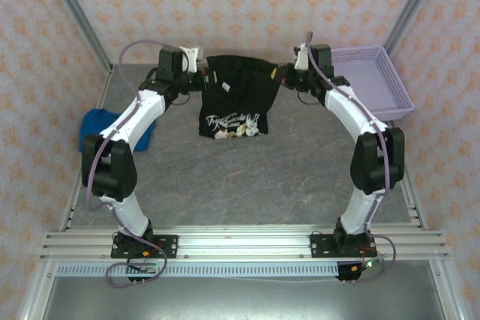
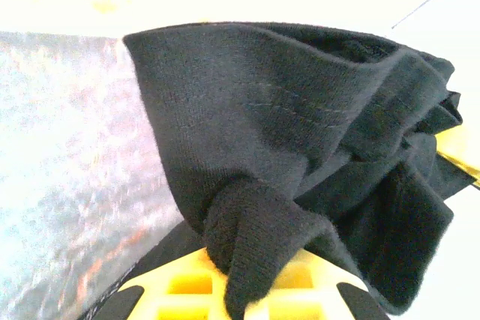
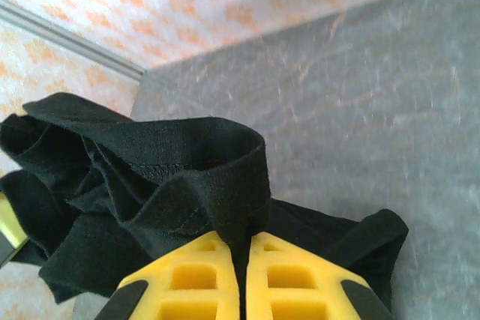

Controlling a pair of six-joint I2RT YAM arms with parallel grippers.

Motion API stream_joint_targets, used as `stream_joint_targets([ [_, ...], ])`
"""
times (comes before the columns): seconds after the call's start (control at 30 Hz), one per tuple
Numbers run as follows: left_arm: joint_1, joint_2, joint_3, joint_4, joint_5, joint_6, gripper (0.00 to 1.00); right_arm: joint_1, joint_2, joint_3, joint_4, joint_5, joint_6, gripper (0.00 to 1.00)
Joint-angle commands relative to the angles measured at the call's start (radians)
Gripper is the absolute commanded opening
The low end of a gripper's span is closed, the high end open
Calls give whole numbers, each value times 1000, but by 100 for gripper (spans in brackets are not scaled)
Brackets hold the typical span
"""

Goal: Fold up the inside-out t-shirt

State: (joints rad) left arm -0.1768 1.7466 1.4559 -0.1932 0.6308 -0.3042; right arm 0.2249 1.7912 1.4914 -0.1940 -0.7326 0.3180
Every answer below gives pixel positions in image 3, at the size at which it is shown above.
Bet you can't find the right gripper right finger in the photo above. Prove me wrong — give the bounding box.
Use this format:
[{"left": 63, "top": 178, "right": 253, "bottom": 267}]
[{"left": 243, "top": 230, "right": 393, "bottom": 320}]

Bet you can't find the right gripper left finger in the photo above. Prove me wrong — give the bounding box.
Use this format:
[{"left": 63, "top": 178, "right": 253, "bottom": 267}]
[{"left": 95, "top": 232, "right": 241, "bottom": 320}]

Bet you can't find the black t-shirt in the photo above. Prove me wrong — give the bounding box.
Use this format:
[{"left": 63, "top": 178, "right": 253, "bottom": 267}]
[{"left": 0, "top": 91, "right": 410, "bottom": 320}]

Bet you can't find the aluminium corner post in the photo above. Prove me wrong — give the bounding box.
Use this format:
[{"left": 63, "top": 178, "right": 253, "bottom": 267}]
[{"left": 0, "top": 0, "right": 146, "bottom": 84}]

